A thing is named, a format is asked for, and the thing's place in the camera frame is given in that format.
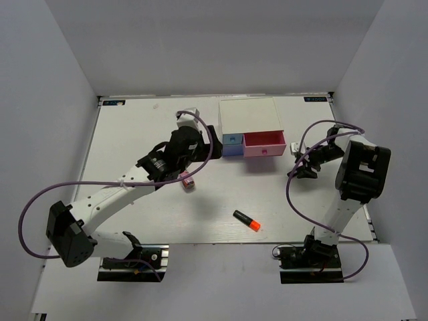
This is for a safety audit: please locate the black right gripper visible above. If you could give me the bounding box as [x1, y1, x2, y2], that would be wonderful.
[296, 144, 345, 179]

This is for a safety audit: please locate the light blue small drawer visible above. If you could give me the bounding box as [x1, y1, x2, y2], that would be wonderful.
[222, 133, 243, 145]

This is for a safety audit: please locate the pink small drawer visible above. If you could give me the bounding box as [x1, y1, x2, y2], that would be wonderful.
[243, 130, 286, 158]

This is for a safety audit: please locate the orange highlighter marker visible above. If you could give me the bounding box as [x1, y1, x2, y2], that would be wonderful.
[233, 210, 261, 232]

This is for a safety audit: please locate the white mini drawer cabinet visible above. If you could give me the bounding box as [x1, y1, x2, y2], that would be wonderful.
[219, 98, 284, 141]

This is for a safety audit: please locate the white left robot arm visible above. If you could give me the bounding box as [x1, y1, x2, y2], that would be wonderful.
[46, 125, 223, 268]

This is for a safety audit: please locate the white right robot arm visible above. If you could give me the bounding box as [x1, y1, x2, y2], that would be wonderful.
[290, 124, 391, 267]

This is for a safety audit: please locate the pink tube of erasers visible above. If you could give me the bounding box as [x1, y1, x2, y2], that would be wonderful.
[180, 171, 195, 191]

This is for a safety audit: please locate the blue wide bottom drawer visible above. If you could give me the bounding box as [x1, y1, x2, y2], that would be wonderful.
[222, 144, 243, 157]

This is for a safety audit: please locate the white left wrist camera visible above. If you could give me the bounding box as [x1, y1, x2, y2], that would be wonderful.
[176, 108, 200, 130]

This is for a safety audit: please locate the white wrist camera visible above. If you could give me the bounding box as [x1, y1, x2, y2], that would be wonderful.
[176, 108, 200, 130]
[290, 142, 301, 156]

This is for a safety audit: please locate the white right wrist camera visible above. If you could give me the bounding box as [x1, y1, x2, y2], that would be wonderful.
[290, 142, 301, 156]

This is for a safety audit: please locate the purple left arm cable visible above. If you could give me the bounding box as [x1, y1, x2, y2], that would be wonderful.
[18, 109, 215, 281]

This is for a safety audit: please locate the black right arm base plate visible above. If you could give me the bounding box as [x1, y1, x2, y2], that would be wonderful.
[272, 244, 344, 285]

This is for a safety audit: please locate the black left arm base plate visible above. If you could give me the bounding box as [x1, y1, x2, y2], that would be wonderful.
[97, 245, 169, 283]

